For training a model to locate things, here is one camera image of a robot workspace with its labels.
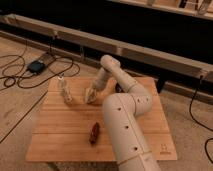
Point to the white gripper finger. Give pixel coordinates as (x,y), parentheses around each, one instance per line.
(94,95)
(87,93)

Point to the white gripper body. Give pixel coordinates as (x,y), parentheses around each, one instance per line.
(100,81)

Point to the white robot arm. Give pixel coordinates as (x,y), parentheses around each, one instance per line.
(120,111)

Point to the black bowl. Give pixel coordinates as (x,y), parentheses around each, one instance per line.
(118,89)

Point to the blue power box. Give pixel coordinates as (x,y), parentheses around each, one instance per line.
(36,67)

